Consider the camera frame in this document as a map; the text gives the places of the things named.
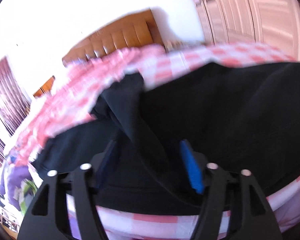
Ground pink checkered quilt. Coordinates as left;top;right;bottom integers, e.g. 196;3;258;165
4;44;165;166

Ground brown wooden nightstand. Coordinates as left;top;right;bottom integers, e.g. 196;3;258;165
33;76;55;98

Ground pink checkered bed sheet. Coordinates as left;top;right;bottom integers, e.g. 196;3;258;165
66;42;300;239

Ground purple floral bedding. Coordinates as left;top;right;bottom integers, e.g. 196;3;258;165
0;154;43;215

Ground brown wooden headboard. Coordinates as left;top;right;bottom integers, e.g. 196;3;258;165
62;9;164;66

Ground light wooden wardrobe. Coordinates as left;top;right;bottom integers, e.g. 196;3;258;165
193;0;300;61

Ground black pants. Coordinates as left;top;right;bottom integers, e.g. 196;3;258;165
33;62;300;216

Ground dark red curtain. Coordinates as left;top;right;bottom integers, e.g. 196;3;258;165
0;57;30;166

